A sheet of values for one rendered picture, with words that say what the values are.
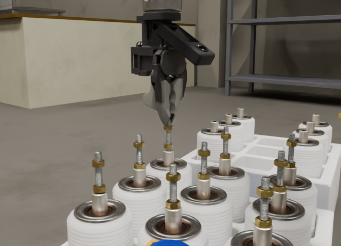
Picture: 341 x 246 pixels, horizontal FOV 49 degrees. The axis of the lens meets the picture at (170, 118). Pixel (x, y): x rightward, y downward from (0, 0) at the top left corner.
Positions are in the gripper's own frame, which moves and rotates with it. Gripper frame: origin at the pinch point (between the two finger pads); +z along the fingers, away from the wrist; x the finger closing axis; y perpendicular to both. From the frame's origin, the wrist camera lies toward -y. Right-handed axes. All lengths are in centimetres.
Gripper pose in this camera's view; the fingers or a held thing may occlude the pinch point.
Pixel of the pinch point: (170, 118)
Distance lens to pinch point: 73.4
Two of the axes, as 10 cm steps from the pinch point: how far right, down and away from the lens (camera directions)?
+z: 0.0, 9.8, 2.0
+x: -6.4, 1.5, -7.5
